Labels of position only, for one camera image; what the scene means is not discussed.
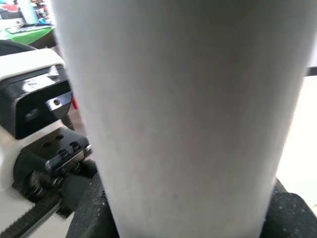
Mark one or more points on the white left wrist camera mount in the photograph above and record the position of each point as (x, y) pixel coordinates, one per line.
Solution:
(27, 64)

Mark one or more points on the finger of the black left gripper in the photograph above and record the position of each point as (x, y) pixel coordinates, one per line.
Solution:
(74, 188)

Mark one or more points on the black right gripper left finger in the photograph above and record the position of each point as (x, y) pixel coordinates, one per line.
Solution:
(94, 213)

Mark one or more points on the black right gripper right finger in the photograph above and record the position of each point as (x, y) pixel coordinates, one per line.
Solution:
(287, 218)

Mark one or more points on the green topped table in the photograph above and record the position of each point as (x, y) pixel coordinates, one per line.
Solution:
(29, 36)

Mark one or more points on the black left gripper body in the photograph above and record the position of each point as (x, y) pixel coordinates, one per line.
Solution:
(49, 161)

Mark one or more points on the white plastic table leg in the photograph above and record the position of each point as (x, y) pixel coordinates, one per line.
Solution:
(185, 111)

